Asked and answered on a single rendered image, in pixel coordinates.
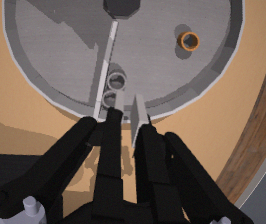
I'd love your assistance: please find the grey round turntable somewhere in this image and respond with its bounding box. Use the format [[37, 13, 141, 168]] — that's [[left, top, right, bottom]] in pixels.
[[2, 0, 245, 123]]

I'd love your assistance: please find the bronze bushing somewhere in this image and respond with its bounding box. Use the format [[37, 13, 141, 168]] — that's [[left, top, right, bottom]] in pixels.
[[177, 32, 200, 51]]

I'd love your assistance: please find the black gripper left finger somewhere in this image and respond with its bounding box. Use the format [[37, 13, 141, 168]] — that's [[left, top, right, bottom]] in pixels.
[[0, 90, 125, 224]]

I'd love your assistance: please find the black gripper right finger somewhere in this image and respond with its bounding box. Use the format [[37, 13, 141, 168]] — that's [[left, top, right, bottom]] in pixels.
[[130, 93, 254, 224]]

